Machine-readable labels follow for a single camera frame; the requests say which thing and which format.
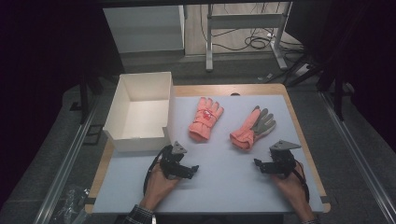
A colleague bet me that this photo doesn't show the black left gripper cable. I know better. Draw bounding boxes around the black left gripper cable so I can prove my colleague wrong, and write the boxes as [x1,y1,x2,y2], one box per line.
[142,145,172,197]

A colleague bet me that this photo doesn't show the pink glove with grey palm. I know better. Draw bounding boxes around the pink glove with grey palm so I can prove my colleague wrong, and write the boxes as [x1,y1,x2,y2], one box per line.
[229,105,277,151]

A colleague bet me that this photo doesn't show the person's right hand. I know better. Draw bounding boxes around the person's right hand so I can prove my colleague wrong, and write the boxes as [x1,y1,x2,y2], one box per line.
[270,161,312,216]

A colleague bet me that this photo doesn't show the white cardboard box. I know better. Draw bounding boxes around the white cardboard box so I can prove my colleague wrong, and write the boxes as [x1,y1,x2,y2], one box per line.
[102,71,177,153]

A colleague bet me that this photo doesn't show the black stand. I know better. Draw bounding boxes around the black stand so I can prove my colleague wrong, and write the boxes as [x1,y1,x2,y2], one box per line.
[317,55,357,122]
[69,70,105,125]

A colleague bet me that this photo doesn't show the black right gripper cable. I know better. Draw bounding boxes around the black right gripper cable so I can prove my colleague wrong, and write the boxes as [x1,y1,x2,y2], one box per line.
[292,159,311,203]

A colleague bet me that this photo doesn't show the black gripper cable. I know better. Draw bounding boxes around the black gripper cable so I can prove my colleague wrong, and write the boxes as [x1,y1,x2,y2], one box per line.
[292,159,311,203]
[142,145,172,197]

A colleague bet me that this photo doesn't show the white cabinet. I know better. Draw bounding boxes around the white cabinet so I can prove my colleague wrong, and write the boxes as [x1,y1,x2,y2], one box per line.
[103,4,186,54]

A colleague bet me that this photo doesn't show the light grey table mat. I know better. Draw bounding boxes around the light grey table mat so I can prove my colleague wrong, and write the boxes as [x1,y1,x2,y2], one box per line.
[92,94,325,215]

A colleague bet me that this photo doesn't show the pink glove with red print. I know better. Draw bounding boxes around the pink glove with red print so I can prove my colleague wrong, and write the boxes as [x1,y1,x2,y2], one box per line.
[188,96,225,144]

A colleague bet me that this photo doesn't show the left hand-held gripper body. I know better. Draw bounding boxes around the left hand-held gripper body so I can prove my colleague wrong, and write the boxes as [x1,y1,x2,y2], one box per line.
[159,141,190,181]

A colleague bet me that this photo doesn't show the person's left hand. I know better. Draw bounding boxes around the person's left hand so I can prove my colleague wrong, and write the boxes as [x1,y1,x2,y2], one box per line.
[139,161,181,212]

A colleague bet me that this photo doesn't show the clear plastic bag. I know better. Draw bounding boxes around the clear plastic bag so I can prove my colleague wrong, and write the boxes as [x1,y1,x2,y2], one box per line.
[50,184,92,224]

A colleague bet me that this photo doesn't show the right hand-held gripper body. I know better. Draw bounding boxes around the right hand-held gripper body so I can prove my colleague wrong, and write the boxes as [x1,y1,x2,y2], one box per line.
[263,139,303,180]

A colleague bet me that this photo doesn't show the white power strip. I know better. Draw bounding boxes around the white power strip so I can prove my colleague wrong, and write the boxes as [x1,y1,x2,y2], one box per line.
[293,63,311,77]

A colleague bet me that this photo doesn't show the black floor cables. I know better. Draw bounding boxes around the black floor cables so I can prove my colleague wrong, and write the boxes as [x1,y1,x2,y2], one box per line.
[199,2,306,53]

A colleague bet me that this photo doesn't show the grey metal desk frame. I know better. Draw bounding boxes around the grey metal desk frame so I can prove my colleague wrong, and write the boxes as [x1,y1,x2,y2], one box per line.
[205,1,294,73]

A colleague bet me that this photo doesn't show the black floor bracket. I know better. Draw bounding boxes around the black floor bracket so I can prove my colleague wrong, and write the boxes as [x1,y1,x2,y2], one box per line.
[81,123,105,147]

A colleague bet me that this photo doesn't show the metal floor rail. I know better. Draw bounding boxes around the metal floor rail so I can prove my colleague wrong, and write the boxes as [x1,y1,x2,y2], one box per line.
[32,95,101,224]
[318,91,396,224]

